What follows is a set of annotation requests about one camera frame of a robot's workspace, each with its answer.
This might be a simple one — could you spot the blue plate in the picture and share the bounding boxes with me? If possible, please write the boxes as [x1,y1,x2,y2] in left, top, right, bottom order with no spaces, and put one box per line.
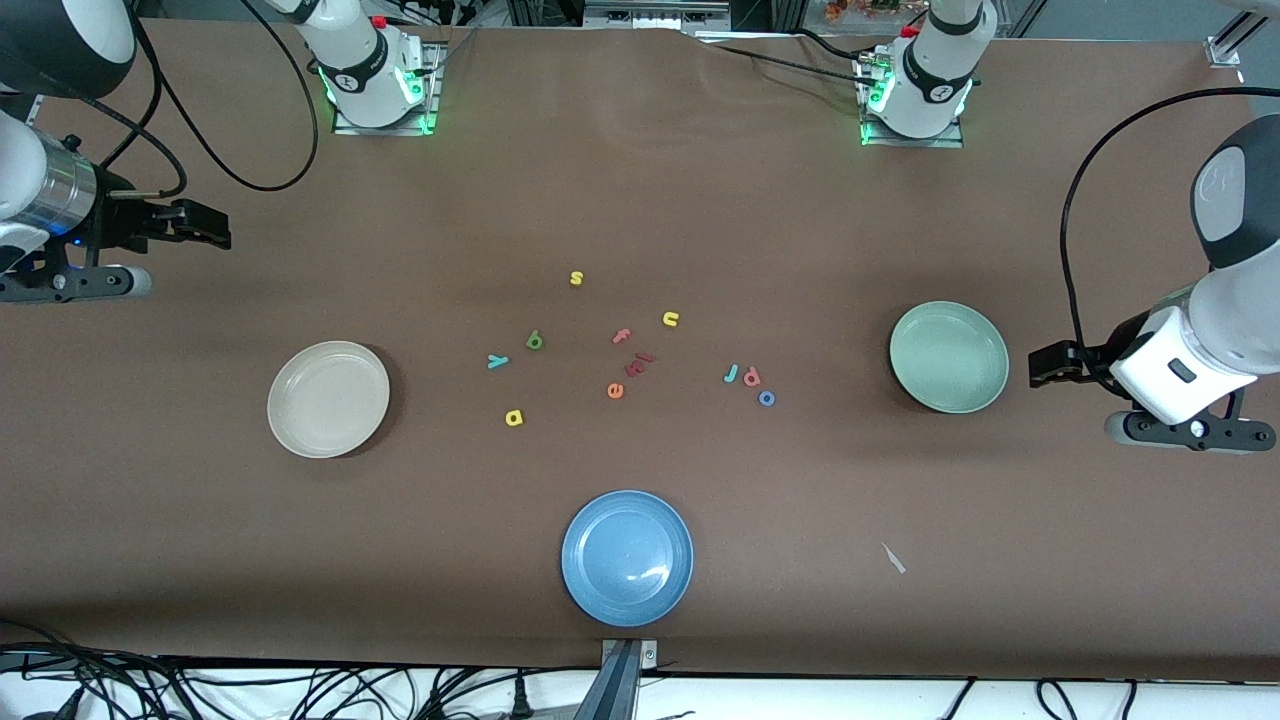
[561,489,694,628]

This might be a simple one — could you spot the pale green plate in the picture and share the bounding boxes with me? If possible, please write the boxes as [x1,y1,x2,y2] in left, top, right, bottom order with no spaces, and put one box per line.
[889,301,1010,415]

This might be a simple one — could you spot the beige brown plate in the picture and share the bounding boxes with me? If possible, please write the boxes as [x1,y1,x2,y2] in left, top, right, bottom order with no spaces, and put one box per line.
[267,341,391,459]

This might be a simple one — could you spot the brown table cover sheet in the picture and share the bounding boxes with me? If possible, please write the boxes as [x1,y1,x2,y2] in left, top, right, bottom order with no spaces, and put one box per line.
[0,18,1280,683]

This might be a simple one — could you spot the grey metal camera mount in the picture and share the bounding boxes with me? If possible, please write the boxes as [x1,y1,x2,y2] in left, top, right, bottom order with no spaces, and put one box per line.
[575,638,661,720]

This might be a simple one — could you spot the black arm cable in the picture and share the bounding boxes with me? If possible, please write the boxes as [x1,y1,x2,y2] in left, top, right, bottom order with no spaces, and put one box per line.
[1060,88,1280,396]
[60,0,321,198]

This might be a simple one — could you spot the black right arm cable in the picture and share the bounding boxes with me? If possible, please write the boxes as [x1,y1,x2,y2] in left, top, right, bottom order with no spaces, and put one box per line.
[60,0,321,198]

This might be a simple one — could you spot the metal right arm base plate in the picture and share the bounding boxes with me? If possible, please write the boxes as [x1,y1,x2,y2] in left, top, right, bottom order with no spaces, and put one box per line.
[332,42,443,137]

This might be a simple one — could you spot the grey metal box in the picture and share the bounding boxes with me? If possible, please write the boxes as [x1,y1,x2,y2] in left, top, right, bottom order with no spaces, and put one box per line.
[583,0,731,29]

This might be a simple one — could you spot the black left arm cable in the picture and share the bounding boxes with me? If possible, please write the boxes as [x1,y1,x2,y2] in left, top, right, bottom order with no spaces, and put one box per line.
[1060,88,1280,396]

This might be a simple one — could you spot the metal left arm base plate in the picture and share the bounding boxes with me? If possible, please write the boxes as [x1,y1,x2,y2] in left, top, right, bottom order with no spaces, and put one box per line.
[858,55,966,149]

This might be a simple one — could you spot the black table cable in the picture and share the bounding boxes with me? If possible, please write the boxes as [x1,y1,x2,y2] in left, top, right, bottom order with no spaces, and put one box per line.
[700,40,869,89]
[795,28,879,65]

